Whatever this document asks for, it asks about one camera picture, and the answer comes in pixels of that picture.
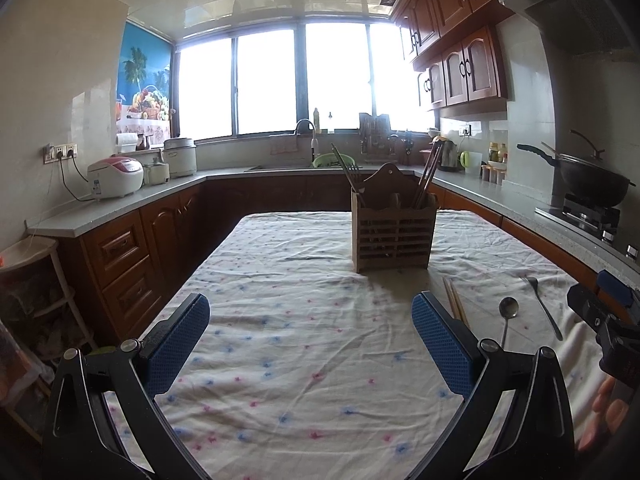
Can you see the knife and utensil rack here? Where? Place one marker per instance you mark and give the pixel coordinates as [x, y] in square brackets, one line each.
[375, 132]

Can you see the gas stove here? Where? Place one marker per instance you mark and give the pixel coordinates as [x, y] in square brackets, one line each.
[585, 215]

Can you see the paper towel roll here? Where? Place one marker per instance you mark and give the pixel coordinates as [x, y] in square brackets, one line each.
[126, 142]

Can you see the large white cooker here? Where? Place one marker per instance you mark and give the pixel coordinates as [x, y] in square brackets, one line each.
[180, 157]

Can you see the wooden utensil holder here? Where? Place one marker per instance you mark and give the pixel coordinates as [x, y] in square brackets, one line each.
[395, 240]

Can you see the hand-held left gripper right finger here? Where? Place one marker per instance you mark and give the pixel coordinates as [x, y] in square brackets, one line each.
[442, 345]

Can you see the pink and white rice cooker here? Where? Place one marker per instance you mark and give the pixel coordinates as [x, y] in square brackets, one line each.
[115, 177]

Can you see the wall socket with plugs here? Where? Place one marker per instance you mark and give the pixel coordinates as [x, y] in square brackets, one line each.
[60, 152]

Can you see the steel electric kettle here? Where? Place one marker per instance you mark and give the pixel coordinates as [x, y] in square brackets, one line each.
[448, 155]

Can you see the steel range hood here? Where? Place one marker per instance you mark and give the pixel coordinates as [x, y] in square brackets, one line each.
[575, 5]

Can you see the green colander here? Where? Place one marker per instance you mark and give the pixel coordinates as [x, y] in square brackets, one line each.
[327, 161]

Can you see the floral white tablecloth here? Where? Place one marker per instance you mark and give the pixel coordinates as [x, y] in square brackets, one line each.
[300, 310]

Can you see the yellow dish soap bottle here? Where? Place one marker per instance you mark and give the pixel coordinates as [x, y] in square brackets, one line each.
[316, 120]

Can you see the grey kitchen countertop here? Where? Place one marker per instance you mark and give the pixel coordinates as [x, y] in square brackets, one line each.
[90, 212]

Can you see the kitchen window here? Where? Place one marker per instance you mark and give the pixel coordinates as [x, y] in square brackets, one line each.
[265, 80]

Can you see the kitchen sink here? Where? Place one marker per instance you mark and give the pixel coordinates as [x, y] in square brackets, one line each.
[277, 168]

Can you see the fruit and palm wall poster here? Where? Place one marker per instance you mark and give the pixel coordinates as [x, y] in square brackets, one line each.
[145, 80]

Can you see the wooden cabinets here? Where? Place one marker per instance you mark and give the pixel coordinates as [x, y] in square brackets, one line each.
[450, 35]
[150, 240]

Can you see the silver metal fork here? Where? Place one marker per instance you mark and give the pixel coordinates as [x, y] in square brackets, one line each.
[542, 306]
[354, 172]

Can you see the silver metal spoon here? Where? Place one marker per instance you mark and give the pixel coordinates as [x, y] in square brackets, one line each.
[509, 308]

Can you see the light wooden chopstick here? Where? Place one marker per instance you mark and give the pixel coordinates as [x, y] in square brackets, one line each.
[451, 297]
[459, 307]

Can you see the wooden lower cabinets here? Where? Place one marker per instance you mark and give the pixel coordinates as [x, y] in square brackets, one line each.
[150, 240]

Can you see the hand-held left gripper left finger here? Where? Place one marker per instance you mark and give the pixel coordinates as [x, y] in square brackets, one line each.
[180, 345]

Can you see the wooden upper cabinets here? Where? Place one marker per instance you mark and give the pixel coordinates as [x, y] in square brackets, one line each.
[450, 35]

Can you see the small white cooker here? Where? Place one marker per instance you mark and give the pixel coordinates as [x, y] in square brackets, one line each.
[155, 172]

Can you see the white spice jars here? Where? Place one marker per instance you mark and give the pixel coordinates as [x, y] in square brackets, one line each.
[492, 174]

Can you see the dark wooden chopstick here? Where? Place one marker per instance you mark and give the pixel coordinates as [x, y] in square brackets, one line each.
[431, 170]
[425, 180]

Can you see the chrome kitchen faucet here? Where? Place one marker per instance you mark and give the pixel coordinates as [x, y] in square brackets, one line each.
[310, 135]

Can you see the pink cloth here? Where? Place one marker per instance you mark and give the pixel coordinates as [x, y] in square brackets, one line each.
[283, 146]

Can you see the person's right hand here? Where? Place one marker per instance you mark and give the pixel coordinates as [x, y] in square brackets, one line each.
[607, 415]

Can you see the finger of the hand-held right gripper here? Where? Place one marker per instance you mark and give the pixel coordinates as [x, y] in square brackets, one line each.
[617, 287]
[587, 307]

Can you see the white plastic shelf rack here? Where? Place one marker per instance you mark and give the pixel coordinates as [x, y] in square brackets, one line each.
[35, 310]

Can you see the black wok with lid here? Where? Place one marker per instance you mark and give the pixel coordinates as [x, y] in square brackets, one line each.
[595, 180]

